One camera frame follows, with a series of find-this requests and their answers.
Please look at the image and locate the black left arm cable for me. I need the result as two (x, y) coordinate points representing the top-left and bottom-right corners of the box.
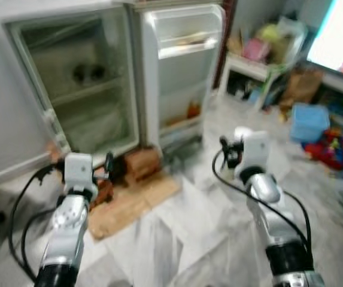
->
(8, 164), (65, 283)

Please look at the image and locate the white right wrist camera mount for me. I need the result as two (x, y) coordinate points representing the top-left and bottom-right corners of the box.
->
(241, 132), (271, 172)

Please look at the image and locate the blue plastic box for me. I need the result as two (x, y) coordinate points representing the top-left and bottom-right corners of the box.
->
(290, 103), (331, 144)

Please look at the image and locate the red brick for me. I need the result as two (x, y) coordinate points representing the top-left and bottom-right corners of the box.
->
(93, 177), (116, 207)
(123, 146), (163, 184)

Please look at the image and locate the television screen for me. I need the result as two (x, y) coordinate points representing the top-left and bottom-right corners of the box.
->
(306, 0), (343, 79)

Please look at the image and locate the white shelf unit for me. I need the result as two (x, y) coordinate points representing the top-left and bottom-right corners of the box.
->
(218, 53), (286, 109)

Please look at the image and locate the grey fridge door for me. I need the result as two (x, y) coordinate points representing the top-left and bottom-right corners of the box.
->
(140, 3), (226, 151)

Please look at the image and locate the red toy pile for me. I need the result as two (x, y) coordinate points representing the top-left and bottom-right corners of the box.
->
(306, 129), (343, 175)

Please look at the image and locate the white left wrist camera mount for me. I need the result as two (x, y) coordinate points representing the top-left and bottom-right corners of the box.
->
(63, 154), (95, 193)

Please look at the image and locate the grey fridge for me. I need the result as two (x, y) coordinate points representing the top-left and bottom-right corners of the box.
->
(0, 0), (154, 187)

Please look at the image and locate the pink box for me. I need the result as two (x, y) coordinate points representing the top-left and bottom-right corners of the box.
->
(243, 39), (271, 64)

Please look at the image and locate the brown paper bag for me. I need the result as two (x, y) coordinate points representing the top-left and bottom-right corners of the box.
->
(279, 67), (323, 114)

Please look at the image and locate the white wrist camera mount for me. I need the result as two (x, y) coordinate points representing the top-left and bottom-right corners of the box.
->
(241, 132), (271, 172)
(63, 154), (95, 193)

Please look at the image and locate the brown cardboard sheet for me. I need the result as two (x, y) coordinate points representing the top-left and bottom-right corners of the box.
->
(87, 173), (181, 240)

